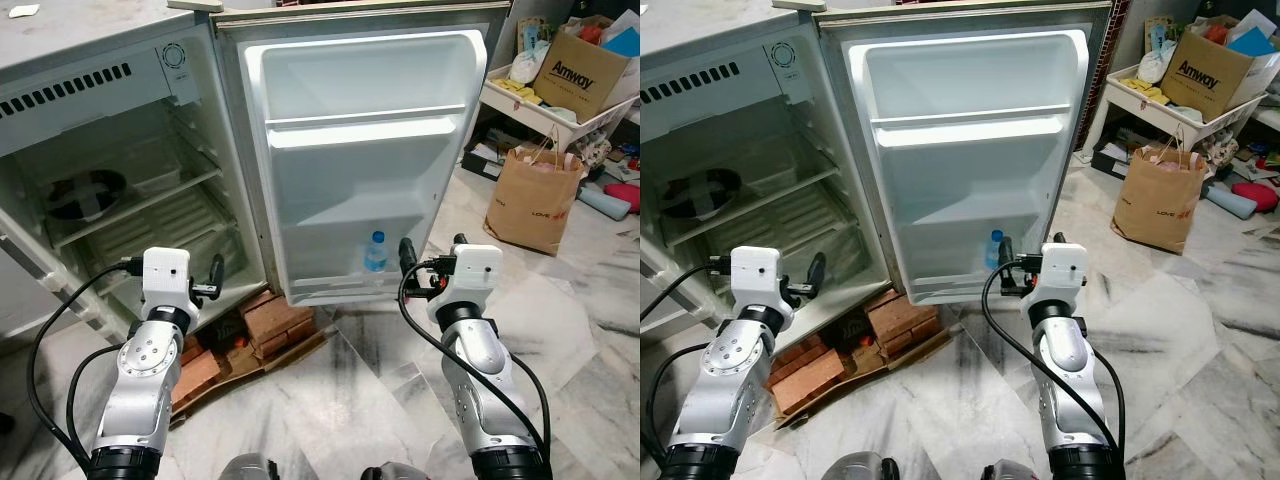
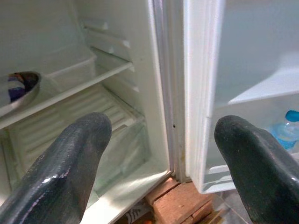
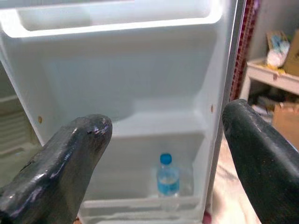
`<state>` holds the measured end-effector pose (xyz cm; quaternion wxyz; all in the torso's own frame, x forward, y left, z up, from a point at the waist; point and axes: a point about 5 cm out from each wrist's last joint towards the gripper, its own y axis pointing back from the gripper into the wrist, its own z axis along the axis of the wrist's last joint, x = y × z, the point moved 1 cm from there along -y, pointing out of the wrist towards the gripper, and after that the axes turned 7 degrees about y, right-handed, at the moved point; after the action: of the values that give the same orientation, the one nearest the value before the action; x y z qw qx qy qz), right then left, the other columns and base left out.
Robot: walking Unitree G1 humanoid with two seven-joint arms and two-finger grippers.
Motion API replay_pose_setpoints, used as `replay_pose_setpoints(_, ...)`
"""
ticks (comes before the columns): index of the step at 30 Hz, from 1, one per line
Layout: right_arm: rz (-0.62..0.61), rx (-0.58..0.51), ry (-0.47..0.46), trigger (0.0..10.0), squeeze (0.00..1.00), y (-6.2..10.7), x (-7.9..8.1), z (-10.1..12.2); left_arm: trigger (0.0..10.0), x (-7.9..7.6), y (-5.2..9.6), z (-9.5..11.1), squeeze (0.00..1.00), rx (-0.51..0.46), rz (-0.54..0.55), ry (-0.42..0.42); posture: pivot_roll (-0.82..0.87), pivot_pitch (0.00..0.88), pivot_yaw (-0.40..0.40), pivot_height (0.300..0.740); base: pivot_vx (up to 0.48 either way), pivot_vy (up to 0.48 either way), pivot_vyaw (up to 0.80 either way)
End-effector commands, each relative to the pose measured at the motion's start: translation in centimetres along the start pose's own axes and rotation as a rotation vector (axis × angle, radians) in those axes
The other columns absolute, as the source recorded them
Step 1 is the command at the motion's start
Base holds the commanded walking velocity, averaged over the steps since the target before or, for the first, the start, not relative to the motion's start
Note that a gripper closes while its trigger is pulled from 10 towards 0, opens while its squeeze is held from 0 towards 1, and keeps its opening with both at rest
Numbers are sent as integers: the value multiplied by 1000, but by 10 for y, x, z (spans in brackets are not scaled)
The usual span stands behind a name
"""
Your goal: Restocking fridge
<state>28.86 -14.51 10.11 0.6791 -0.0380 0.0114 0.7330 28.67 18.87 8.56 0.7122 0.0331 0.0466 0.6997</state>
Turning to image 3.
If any white and blue bag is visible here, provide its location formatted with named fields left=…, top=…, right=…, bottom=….
left=266, top=31, right=292, bottom=68

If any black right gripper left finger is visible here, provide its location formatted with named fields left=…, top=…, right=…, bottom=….
left=0, top=113, right=113, bottom=224

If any stack of papers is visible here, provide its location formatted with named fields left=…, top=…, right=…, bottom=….
left=249, top=94, right=275, bottom=117

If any white wooden shelf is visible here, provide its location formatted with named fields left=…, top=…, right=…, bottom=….
left=239, top=58, right=299, bottom=101

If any brown cardboard box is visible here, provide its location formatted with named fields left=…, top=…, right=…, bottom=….
left=272, top=101, right=299, bottom=150

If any white fridge door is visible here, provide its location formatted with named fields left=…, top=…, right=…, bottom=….
left=0, top=0, right=246, bottom=224

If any white deep door shelf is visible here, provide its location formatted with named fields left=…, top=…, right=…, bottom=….
left=0, top=0, right=225, bottom=39

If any tall cardboard box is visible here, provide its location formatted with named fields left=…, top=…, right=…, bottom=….
left=282, top=29, right=299, bottom=77

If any cream patterned cloth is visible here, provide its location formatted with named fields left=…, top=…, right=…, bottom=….
left=210, top=137, right=263, bottom=224

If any water bottle with blue label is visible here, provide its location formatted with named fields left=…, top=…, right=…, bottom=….
left=156, top=153, right=180, bottom=198

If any red patterned curtain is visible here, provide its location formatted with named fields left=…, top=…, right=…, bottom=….
left=230, top=0, right=260, bottom=101

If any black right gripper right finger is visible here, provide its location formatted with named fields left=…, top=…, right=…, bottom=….
left=221, top=98, right=299, bottom=224

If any white clear-front door shelf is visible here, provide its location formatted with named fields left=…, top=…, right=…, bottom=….
left=79, top=130, right=211, bottom=224

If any white fridge body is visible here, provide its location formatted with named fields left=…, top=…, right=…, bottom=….
left=0, top=63, right=43, bottom=187

